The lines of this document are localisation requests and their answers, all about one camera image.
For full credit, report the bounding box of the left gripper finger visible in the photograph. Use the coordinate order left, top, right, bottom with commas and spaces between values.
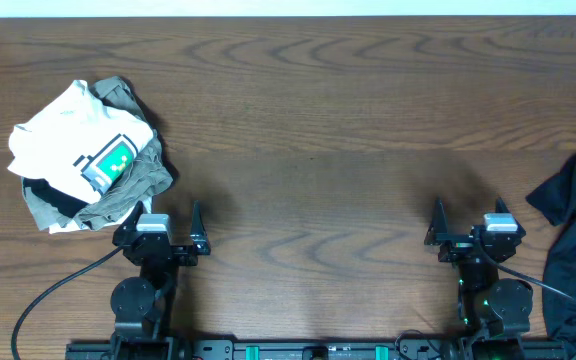
117, 201, 144, 234
190, 201, 211, 255

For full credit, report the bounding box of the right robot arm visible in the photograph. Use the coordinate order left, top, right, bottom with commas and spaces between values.
424, 199, 533, 360

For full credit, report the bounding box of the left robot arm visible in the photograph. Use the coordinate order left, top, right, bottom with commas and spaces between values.
108, 202, 211, 360

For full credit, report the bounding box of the olive green garment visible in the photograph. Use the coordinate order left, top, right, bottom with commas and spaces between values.
29, 76, 173, 233

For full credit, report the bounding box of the black garment under shirt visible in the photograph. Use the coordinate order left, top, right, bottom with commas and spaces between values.
22, 178, 87, 218

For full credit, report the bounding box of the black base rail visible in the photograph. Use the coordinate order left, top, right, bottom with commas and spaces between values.
65, 337, 568, 360

